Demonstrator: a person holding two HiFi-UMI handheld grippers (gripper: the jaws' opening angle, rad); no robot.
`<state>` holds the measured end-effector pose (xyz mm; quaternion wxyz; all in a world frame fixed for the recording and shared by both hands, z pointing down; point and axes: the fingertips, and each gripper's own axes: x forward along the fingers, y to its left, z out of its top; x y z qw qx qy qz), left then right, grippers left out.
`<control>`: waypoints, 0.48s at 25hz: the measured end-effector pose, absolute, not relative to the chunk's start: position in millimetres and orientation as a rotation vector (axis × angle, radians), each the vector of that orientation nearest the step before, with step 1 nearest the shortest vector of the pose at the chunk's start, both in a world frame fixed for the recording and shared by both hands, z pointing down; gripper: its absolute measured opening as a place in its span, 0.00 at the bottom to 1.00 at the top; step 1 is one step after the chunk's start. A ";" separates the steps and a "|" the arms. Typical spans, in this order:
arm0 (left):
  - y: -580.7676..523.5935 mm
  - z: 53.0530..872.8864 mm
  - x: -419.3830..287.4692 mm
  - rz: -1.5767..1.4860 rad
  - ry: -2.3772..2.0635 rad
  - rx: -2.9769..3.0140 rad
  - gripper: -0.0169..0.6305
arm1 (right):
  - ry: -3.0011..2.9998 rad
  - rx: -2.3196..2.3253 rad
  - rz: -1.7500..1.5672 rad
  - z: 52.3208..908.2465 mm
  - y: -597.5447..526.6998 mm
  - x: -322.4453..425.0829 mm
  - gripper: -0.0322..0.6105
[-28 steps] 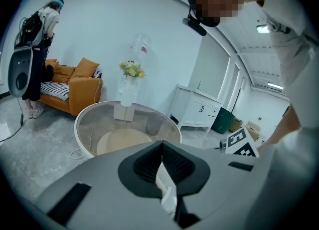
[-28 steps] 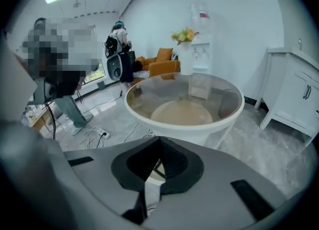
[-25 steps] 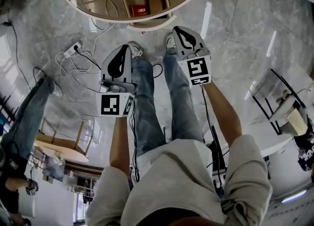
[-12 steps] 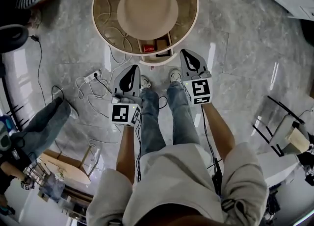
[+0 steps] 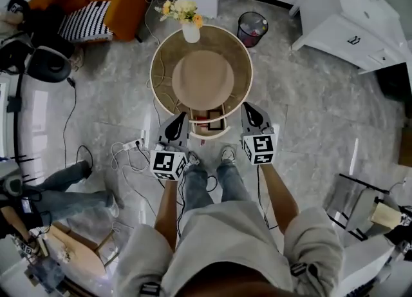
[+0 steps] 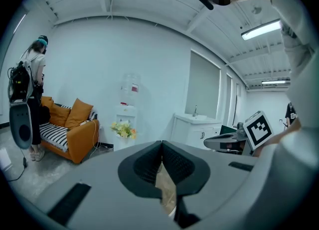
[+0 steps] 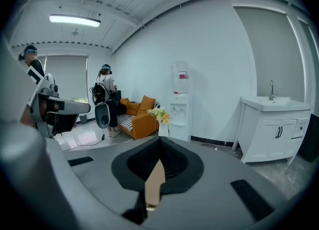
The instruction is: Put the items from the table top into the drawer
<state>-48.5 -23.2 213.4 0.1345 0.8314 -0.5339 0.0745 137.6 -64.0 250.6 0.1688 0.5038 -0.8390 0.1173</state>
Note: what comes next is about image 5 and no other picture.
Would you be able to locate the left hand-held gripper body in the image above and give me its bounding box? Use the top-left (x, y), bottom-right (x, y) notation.
top-left (149, 111), bottom-right (191, 182)

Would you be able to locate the person's right shoe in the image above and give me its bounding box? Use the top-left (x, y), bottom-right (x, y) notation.
top-left (221, 145), bottom-right (238, 165)

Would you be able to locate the round glass table top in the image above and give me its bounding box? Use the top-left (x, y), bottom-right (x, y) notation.
top-left (149, 24), bottom-right (254, 128)

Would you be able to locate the person's left leg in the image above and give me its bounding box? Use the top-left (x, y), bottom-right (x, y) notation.
top-left (182, 162), bottom-right (216, 215)

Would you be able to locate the person's grey shirt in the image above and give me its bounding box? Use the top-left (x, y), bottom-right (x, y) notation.
top-left (111, 200), bottom-right (346, 297)

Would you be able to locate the yellow flower bouquet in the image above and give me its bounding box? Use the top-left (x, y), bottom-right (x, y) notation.
top-left (154, 0), bottom-right (205, 29)

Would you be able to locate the dark picture frame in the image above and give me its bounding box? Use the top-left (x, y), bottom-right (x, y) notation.
top-left (205, 110), bottom-right (225, 131)

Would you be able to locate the person's leg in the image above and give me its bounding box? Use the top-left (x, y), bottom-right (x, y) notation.
top-left (182, 162), bottom-right (216, 215)
top-left (215, 159), bottom-right (252, 204)

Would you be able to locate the person's right leg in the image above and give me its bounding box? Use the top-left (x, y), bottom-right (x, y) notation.
top-left (215, 159), bottom-right (252, 204)

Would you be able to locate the white power strip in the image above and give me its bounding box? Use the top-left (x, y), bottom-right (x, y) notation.
top-left (123, 137), bottom-right (147, 152)

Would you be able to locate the black round stool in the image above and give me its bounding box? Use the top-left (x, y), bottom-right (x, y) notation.
top-left (26, 45), bottom-right (73, 84)

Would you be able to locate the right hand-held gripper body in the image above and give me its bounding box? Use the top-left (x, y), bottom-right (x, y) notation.
top-left (240, 101), bottom-right (279, 166)

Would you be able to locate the black mesh waste bin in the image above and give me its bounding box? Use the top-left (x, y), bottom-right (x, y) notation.
top-left (236, 11), bottom-right (269, 49)

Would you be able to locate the metal frame chair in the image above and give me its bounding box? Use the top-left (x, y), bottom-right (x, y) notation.
top-left (324, 173), bottom-right (393, 242)

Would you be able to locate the person's left forearm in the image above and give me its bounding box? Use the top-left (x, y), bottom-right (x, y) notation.
top-left (153, 176), bottom-right (185, 252)

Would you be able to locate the black white striped blanket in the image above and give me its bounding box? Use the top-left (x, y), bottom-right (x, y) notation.
top-left (57, 0), bottom-right (116, 44)

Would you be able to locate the white vase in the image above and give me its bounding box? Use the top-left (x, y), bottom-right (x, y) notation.
top-left (181, 21), bottom-right (202, 44)

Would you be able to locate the person's right forearm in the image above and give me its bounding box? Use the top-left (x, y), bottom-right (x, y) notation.
top-left (257, 162), bottom-right (300, 236)

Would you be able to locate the white cable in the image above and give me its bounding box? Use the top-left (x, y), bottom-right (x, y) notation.
top-left (110, 142), bottom-right (153, 174)

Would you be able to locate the white cabinet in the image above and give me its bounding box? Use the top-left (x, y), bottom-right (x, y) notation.
top-left (290, 0), bottom-right (410, 75)

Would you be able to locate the beige round disc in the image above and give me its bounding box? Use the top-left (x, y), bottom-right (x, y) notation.
top-left (171, 50), bottom-right (235, 106)

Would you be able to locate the orange armchair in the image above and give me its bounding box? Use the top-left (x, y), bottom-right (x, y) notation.
top-left (28, 0), bottom-right (153, 43)

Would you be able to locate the black cable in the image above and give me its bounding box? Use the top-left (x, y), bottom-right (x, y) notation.
top-left (61, 77), bottom-right (94, 171)

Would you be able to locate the light wooden chair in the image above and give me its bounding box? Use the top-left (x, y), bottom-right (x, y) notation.
top-left (44, 220), bottom-right (117, 278)

